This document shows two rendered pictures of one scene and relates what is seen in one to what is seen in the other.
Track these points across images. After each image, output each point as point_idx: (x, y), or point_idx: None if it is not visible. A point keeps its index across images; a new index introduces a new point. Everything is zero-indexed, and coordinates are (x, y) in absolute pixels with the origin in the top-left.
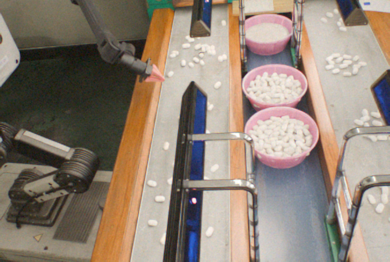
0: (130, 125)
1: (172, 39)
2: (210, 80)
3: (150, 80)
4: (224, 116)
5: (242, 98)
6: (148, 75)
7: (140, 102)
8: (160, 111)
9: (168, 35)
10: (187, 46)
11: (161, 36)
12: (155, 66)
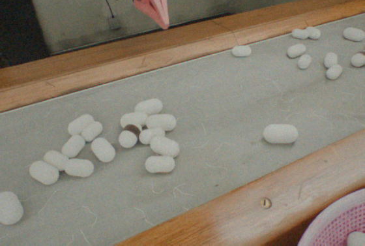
0: (34, 64)
1: (348, 19)
2: (289, 114)
3: (141, 7)
4: (133, 229)
5: (266, 243)
6: None
7: (113, 50)
8: (112, 86)
9: (347, 11)
10: (352, 34)
11: (330, 4)
12: None
